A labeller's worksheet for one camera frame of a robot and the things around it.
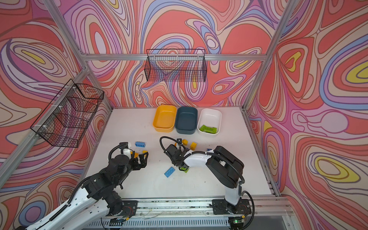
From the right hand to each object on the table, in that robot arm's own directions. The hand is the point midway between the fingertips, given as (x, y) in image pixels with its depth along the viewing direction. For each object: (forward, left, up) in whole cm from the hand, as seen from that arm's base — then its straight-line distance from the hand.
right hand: (180, 158), depth 93 cm
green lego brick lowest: (-10, -4, +4) cm, 11 cm away
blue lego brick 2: (-9, +7, +2) cm, 11 cm away
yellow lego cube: (+11, -3, +3) cm, 12 cm away
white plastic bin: (+32, -25, +3) cm, 41 cm away
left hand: (-5, +19, +18) cm, 27 cm away
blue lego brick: (+10, +26, +4) cm, 28 cm away
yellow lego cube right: (+7, -9, +3) cm, 12 cm away
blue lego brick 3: (+5, -19, +2) cm, 20 cm away
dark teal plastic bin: (+29, -5, +5) cm, 30 cm away
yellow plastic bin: (+33, +12, +3) cm, 35 cm away
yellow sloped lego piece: (-1, +20, +13) cm, 24 cm away
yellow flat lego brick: (-11, +18, +30) cm, 37 cm away
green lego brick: (+19, -21, +5) cm, 29 cm away
